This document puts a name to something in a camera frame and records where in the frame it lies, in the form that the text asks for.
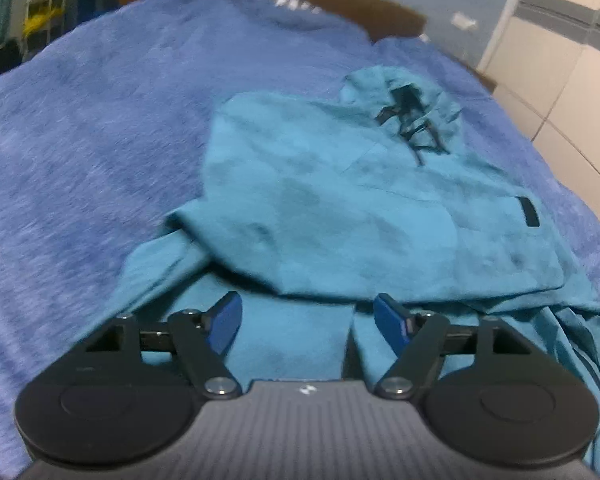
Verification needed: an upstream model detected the blue bed blanket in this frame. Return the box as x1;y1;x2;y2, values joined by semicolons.
0;0;600;479

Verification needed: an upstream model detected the white wall socket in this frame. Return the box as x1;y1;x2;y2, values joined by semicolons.
451;12;478;32

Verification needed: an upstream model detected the teal hooded sweatshirt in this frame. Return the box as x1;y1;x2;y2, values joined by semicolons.
108;66;600;474

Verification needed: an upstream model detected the beige wardrobe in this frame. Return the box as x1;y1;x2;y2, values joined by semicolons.
486;0;600;220

